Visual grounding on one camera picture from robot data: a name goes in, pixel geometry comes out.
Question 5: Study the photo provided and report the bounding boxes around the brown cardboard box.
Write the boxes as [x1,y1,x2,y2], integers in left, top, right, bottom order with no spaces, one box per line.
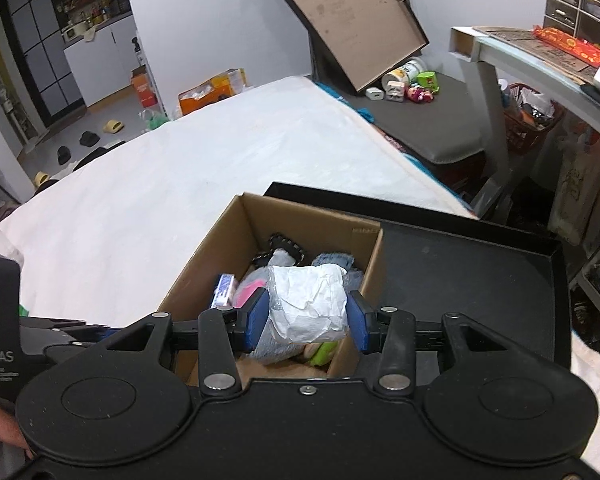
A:
[157,192,385,386]

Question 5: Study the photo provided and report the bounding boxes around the black stitched soft toy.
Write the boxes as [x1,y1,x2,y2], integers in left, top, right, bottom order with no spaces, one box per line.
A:
[252,231,308,268]

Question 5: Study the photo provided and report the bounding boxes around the row of kitchen bottles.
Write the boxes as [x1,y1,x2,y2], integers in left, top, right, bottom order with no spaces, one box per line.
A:
[55,0,131,26]

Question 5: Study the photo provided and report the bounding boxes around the white jar yellow label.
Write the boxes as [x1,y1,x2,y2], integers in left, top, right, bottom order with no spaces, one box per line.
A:
[382,57,427,88]

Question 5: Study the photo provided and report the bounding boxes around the black plastic tray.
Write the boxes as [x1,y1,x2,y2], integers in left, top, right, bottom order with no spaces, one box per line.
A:
[262,181,573,381]

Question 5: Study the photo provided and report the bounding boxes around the grey glass-top desk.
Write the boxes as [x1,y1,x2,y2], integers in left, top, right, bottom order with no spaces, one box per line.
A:
[449,26,600,226]

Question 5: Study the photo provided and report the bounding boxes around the black framed brown board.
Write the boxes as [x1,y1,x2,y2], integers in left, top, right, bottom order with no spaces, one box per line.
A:
[261,0,430,95]

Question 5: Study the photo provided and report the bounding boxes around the open orange cardboard box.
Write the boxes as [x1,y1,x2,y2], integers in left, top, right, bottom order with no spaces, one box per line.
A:
[178,68,248,116]

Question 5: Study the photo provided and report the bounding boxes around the black clothes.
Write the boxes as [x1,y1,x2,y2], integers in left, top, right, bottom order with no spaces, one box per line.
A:
[32,141,128,196]

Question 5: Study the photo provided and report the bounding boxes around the beige tote bag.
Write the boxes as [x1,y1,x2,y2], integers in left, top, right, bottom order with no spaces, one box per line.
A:
[547,125,600,246]

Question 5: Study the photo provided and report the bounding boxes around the red printed packet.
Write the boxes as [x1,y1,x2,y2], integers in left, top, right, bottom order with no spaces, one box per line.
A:
[534,27,600,73]

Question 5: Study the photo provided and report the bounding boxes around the brown patterned desk mat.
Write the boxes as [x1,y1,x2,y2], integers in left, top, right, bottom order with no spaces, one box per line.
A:
[480,27,598,83]

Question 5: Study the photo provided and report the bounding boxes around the pink soft item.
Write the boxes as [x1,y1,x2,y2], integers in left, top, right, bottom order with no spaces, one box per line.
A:
[232,280,271,308]

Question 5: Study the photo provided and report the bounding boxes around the red wire basket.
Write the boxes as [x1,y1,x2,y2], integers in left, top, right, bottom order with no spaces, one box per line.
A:
[502,82,566,153]

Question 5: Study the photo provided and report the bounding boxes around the teal patterned sheet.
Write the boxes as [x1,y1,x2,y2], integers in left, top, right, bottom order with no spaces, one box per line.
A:
[315,82,473,211]

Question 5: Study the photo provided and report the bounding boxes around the blue white small carton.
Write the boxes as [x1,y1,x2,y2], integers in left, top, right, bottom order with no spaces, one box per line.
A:
[207,273,238,311]

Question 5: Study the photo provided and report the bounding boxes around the white mattress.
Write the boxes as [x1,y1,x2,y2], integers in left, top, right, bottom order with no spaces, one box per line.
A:
[0,76,481,326]

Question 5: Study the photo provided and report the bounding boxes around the black framed glass door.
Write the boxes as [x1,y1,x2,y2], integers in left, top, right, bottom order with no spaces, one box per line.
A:
[0,0,87,131]

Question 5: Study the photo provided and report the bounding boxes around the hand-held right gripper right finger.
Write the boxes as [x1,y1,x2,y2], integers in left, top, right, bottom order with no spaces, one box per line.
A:
[347,290,506,393]

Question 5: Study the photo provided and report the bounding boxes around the blue denim soft piece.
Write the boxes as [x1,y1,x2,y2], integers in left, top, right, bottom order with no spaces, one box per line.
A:
[310,252,366,286]

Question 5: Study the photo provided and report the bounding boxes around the green soft item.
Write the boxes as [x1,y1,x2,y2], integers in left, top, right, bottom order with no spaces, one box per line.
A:
[307,342,338,367]

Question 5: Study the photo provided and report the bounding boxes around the grey padded bench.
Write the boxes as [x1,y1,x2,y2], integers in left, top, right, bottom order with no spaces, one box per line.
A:
[330,71,486,165]

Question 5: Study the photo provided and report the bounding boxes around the person's left hand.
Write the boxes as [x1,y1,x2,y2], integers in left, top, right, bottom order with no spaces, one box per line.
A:
[0,405,32,455]

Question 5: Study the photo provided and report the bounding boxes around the tall orange carton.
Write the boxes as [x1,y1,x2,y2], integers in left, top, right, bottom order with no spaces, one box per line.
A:
[131,66,158,108]

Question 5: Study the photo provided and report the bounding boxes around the green plastic bag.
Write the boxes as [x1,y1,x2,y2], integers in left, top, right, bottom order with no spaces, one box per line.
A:
[139,108,171,133]

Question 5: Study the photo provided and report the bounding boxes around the white kitchen cabinet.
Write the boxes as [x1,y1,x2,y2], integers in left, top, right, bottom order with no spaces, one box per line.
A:
[62,12,141,108]

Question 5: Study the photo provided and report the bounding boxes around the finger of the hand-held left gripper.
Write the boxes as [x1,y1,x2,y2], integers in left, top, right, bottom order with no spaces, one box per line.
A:
[19,313,87,334]
[45,326,127,362]

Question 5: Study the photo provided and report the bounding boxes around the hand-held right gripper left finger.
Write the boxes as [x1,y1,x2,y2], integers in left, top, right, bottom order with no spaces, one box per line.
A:
[105,287,272,393]

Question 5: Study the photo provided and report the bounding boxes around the white plastic packet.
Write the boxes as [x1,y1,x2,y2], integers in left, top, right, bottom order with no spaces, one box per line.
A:
[260,264,351,358]

